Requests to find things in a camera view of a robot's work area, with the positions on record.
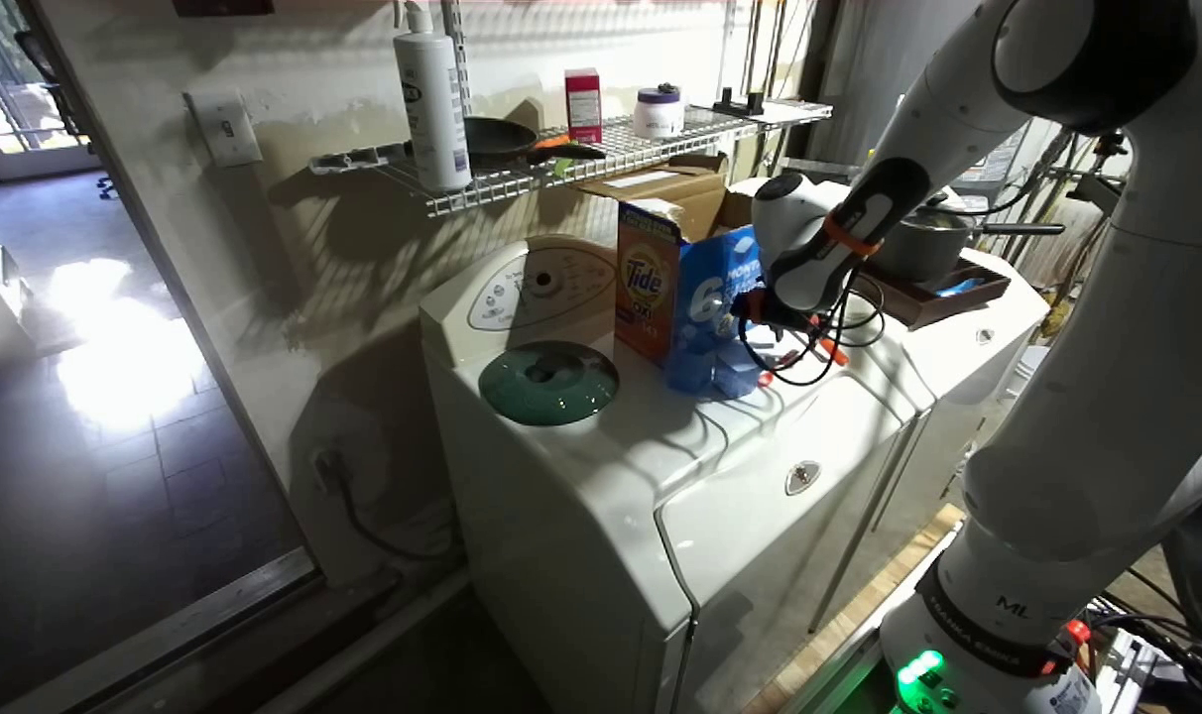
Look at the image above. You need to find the white dryer machine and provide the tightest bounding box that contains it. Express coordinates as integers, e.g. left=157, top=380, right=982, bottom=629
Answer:
left=815, top=250, right=1045, bottom=631

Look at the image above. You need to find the white washing machine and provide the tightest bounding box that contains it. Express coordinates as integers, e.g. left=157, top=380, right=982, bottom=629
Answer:
left=419, top=238, right=899, bottom=714

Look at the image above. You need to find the white spray bottle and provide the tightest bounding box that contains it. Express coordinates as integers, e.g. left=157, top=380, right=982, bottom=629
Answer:
left=394, top=0, right=473, bottom=195

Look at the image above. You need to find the green round lid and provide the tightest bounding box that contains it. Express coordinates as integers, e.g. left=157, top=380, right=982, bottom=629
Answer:
left=481, top=342, right=618, bottom=426

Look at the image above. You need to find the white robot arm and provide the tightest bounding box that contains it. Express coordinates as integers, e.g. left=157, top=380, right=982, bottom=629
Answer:
left=742, top=0, right=1202, bottom=714

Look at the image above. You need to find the black frying pan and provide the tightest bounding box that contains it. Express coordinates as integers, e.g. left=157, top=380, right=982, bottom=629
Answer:
left=465, top=121, right=537, bottom=166

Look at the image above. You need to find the grey cooking pot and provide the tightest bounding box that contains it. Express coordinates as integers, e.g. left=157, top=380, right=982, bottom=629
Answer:
left=871, top=207, right=971, bottom=281

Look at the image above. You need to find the blue detergent box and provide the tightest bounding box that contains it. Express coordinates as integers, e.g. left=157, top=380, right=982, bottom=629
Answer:
left=610, top=164, right=771, bottom=398

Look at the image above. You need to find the white wire shelf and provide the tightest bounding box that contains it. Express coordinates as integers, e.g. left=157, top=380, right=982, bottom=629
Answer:
left=309, top=100, right=832, bottom=217

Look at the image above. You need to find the white jar purple lid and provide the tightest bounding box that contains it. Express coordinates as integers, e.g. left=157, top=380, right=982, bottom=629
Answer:
left=635, top=82, right=686, bottom=139

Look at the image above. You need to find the dark wooden tray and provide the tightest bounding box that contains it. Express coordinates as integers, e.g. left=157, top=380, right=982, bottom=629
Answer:
left=856, top=258, right=1009, bottom=328

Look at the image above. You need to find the blue plastic scoop cup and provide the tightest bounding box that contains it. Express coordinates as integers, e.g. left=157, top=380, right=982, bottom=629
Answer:
left=665, top=344, right=758, bottom=400

